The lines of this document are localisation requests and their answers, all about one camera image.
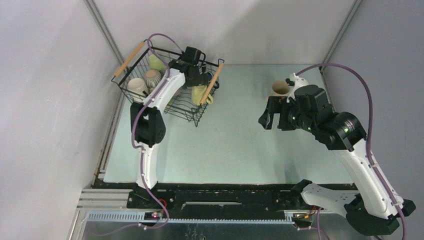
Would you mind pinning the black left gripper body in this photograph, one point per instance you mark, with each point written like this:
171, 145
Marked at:
197, 79

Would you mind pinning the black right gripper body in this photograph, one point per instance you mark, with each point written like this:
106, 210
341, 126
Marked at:
289, 119

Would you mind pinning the pale yellow mug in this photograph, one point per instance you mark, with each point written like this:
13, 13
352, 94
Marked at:
198, 93

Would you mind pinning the floral painted ceramic mug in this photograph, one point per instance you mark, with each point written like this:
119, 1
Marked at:
280, 89

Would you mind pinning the dark blue mug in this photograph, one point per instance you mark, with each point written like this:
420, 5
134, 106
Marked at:
209, 76

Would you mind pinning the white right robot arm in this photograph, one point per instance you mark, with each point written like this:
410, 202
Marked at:
376, 209

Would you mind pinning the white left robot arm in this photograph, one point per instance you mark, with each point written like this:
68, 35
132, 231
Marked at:
148, 129

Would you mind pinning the light green cup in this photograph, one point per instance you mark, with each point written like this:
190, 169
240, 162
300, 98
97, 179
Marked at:
156, 64

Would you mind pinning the grey striped mug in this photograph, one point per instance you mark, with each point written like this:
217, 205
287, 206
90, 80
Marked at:
152, 78

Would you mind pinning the white ribbed mug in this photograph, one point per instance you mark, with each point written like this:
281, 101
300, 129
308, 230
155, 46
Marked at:
137, 87

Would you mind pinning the right wooden rack handle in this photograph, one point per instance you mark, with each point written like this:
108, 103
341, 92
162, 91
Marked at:
212, 83

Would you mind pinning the wooden rack handle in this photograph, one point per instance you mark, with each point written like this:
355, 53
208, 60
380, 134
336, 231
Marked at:
129, 59
212, 83

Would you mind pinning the black wire dish rack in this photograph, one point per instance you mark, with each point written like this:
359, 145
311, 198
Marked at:
180, 104

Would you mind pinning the left wooden rack handle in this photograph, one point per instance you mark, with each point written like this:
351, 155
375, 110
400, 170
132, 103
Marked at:
129, 59

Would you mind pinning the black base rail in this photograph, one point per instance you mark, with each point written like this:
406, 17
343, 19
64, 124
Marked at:
223, 201

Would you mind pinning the grey cable duct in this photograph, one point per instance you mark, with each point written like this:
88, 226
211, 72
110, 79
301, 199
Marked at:
141, 217

